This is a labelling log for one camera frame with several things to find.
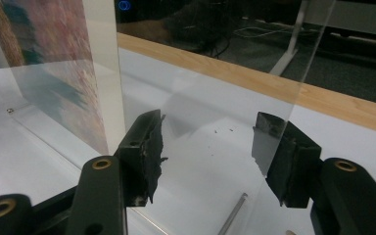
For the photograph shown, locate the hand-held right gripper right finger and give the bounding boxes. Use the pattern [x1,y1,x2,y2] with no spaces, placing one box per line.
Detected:
[251,111,323,210]

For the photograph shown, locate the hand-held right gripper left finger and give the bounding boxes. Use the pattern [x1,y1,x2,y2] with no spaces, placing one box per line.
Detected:
[114,109,169,208]

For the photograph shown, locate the clear acrylic frame sheet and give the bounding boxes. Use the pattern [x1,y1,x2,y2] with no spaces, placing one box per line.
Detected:
[0,0,338,235]
[6,104,253,235]

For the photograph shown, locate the photo print card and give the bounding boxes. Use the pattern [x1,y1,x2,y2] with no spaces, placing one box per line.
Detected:
[0,0,127,157]

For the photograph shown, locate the thin metal rod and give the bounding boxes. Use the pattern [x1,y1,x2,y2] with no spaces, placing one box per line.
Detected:
[216,192,250,235]

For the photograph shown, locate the black floor cables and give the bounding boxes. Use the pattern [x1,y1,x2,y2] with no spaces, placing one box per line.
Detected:
[199,30,234,62]

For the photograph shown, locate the white floor cable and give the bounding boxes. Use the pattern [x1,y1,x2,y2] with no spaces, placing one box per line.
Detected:
[232,24,297,39]

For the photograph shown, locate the blue ring indicator light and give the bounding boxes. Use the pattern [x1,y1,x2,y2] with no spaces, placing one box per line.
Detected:
[117,0,132,12]

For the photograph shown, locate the white metal desk frame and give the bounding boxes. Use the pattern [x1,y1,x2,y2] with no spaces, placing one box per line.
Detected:
[268,0,376,77]

